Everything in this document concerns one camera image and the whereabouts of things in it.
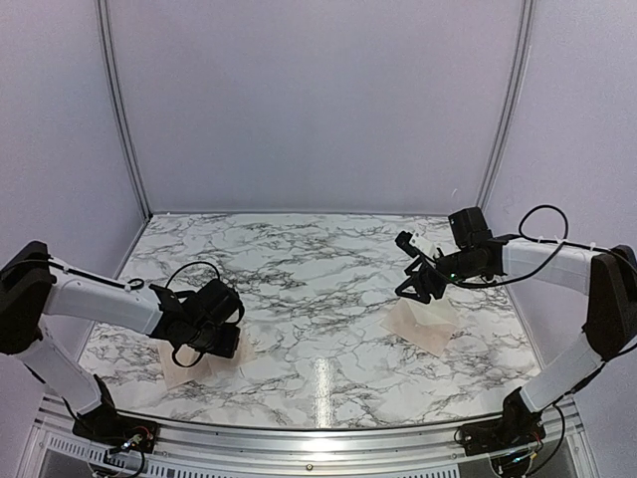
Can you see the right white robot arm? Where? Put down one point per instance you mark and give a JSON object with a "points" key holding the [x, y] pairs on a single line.
{"points": [[605, 276]]}

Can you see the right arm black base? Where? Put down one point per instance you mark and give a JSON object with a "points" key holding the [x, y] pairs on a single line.
{"points": [[517, 426]]}

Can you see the right aluminium corner post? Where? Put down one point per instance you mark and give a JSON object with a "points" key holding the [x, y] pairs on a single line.
{"points": [[511, 100]]}

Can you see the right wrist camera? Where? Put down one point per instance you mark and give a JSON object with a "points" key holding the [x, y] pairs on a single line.
{"points": [[413, 244]]}

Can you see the cream envelope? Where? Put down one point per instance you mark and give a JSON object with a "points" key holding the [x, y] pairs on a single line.
{"points": [[429, 327]]}

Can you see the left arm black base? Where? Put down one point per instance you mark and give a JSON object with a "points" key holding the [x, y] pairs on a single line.
{"points": [[107, 426]]}

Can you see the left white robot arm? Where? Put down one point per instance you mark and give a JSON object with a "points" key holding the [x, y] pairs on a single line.
{"points": [[34, 284]]}

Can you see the curved aluminium front rail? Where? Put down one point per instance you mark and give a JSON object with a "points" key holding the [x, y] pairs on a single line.
{"points": [[191, 449]]}

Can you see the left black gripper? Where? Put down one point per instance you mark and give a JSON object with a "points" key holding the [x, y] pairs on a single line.
{"points": [[228, 350]]}

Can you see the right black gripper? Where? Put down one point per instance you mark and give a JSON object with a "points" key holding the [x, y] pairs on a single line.
{"points": [[419, 280]]}

